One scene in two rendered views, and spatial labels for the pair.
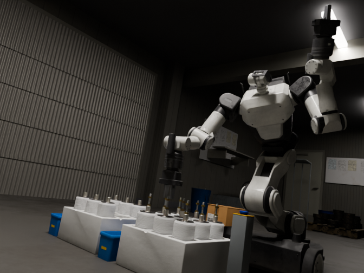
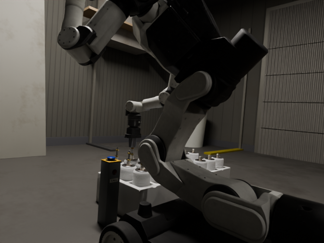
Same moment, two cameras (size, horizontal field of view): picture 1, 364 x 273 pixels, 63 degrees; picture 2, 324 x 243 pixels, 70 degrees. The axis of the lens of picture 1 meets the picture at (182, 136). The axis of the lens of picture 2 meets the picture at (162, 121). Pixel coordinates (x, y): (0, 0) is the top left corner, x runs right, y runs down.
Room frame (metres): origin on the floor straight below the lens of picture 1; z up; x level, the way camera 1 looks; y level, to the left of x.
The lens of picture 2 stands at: (1.64, -1.45, 0.56)
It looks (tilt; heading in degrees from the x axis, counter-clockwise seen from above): 2 degrees down; 93
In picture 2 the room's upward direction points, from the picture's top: 4 degrees clockwise
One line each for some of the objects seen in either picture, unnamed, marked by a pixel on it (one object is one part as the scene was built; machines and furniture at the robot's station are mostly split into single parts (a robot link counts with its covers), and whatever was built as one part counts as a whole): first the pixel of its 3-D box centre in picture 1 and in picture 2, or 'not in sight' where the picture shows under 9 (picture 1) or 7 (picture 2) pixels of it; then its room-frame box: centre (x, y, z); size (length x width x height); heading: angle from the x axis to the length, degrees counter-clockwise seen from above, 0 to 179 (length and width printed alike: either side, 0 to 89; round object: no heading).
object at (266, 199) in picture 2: (283, 222); (243, 208); (1.88, -0.71, 0.28); 0.21 x 0.20 x 0.13; 139
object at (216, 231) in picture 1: (212, 241); (141, 186); (1.49, -0.22, 0.16); 0.10 x 0.10 x 0.18
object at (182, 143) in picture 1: (176, 147); (132, 110); (1.37, 0.02, 0.57); 0.11 x 0.11 x 0.11; 63
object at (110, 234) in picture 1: (127, 245); not in sight; (1.61, 0.20, 0.06); 0.30 x 0.11 x 0.12; 138
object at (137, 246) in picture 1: (176, 251); (141, 189); (1.48, -0.06, 0.09); 0.39 x 0.39 x 0.18; 49
